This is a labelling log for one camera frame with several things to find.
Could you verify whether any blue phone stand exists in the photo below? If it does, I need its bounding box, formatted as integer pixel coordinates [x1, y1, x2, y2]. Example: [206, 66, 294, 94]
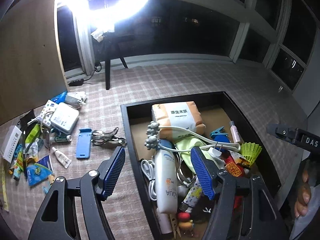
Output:
[76, 128, 94, 160]

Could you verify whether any red packet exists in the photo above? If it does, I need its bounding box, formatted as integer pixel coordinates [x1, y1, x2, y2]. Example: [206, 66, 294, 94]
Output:
[222, 155, 251, 178]

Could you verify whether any white cardboard box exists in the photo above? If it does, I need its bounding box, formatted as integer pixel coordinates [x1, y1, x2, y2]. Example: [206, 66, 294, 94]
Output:
[0, 125, 23, 165]

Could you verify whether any white roller massager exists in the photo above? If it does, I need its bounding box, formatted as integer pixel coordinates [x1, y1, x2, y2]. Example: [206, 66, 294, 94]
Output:
[143, 121, 242, 153]

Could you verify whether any white window frame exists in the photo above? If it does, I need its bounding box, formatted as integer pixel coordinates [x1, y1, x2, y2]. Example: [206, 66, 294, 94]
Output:
[54, 0, 320, 93]

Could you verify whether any white blue sunscreen bottle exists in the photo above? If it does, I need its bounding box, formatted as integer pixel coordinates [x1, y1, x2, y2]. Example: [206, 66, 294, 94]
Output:
[153, 147, 182, 215]

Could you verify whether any patterned tube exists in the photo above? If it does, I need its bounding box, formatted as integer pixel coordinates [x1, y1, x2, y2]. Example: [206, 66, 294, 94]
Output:
[179, 177, 203, 212]

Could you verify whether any orange tissue pack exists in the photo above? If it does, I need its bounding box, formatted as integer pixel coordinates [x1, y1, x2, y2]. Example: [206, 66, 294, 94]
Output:
[151, 101, 207, 141]

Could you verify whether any person's right hand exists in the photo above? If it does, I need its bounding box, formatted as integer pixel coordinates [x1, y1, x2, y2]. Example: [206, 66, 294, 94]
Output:
[294, 164, 313, 218]

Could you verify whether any blue clothespin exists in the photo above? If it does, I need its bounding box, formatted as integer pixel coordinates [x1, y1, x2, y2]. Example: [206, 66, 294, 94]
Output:
[209, 126, 230, 140]

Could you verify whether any white usb cable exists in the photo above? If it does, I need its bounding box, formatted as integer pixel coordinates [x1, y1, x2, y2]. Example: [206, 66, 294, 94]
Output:
[139, 158, 157, 201]

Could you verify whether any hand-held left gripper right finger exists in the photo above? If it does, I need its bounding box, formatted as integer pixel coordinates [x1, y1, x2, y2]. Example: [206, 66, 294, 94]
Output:
[190, 146, 286, 240]

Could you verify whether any green pack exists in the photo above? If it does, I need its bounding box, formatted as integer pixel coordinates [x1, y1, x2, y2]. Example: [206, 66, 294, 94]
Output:
[23, 123, 42, 151]

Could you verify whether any blue snack packet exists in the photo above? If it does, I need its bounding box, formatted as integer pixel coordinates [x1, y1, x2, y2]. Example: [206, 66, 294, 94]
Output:
[26, 154, 55, 187]

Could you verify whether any patterned tissue pack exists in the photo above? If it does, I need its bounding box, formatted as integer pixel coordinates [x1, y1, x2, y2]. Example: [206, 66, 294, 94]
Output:
[38, 99, 60, 128]

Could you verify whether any pink bottle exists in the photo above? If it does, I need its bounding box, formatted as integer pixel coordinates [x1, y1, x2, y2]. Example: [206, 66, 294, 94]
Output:
[229, 120, 241, 143]

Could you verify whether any plaid cloth desktop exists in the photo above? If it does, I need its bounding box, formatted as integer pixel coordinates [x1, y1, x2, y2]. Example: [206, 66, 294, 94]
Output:
[0, 62, 308, 240]

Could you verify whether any green toothpaste tube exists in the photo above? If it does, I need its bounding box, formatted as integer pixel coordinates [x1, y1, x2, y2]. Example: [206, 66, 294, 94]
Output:
[48, 133, 73, 143]

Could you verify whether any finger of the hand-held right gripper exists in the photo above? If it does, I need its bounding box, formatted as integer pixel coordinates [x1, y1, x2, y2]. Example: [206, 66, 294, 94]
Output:
[266, 123, 300, 142]

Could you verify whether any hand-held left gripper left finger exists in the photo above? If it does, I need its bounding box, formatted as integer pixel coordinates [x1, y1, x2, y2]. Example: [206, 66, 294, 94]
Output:
[27, 146, 126, 240]

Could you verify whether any dark chair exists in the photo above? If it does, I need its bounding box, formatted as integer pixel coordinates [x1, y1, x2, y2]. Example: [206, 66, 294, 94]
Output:
[91, 31, 136, 91]

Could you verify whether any clear plastic bag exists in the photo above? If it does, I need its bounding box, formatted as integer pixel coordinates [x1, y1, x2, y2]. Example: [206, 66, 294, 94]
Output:
[64, 91, 88, 110]

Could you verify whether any person's grey clothing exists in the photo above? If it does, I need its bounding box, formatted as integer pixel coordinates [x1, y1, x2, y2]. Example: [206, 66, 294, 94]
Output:
[291, 200, 320, 240]

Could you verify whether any white adapter box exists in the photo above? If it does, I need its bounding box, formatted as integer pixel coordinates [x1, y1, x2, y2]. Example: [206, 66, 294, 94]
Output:
[49, 102, 80, 135]

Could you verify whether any large metal clip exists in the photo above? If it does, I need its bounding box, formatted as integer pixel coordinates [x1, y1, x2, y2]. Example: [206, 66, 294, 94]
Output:
[93, 136, 128, 148]
[91, 127, 120, 143]

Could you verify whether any red toy ball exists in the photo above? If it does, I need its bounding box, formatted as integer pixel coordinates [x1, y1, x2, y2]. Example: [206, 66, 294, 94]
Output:
[176, 212, 195, 231]

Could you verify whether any large wooden board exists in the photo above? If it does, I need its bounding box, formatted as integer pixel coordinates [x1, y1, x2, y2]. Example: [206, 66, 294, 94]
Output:
[0, 0, 70, 128]

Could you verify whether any black power strip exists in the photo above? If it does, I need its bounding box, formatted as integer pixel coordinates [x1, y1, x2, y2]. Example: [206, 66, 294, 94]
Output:
[67, 78, 85, 87]

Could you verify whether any small white cream tube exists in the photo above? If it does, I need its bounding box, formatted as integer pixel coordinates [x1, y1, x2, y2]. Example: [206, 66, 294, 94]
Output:
[51, 147, 73, 169]

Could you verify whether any black storage box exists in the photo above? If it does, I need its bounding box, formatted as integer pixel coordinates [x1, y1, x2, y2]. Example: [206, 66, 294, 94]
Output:
[120, 91, 284, 240]

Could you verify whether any blue wet wipes pack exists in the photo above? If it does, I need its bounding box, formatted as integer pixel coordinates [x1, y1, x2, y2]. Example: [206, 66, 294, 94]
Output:
[49, 91, 68, 105]

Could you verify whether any white plug charger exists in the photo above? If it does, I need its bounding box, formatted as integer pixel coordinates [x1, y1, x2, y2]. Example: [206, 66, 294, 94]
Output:
[207, 142, 226, 166]

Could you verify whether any yellow green cloth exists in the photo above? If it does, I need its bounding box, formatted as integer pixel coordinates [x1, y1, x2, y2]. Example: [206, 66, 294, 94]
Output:
[174, 135, 218, 173]

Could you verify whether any black strap item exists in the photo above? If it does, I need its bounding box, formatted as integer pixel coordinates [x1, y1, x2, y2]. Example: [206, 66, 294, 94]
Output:
[18, 109, 36, 126]

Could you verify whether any metal ring bundle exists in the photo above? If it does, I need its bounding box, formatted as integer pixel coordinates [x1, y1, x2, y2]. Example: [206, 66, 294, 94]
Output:
[176, 155, 198, 187]

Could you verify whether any yellow shuttlecock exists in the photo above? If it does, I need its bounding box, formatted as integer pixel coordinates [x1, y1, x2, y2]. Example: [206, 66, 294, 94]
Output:
[239, 142, 263, 168]

